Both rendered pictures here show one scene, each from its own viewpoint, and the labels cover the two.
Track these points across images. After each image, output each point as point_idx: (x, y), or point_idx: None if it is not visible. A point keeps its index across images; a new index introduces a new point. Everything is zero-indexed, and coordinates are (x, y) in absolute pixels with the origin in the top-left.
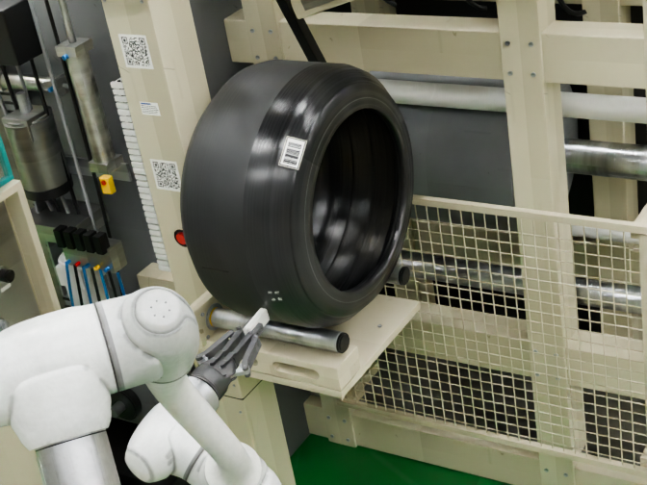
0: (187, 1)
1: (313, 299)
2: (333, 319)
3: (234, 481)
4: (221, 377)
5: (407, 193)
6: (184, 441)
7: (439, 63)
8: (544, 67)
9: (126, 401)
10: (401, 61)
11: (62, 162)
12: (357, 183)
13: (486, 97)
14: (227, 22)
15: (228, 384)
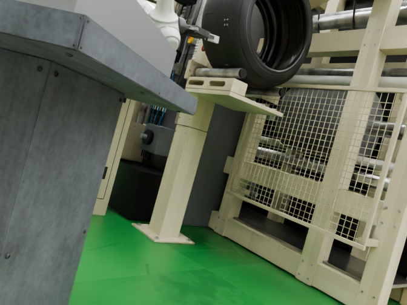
0: None
1: (240, 32)
2: (244, 59)
3: (160, 8)
4: (185, 22)
5: (300, 58)
6: (152, 7)
7: (334, 45)
8: (381, 42)
9: (148, 134)
10: (319, 46)
11: (181, 43)
12: (280, 66)
13: (347, 77)
14: (261, 39)
15: (186, 28)
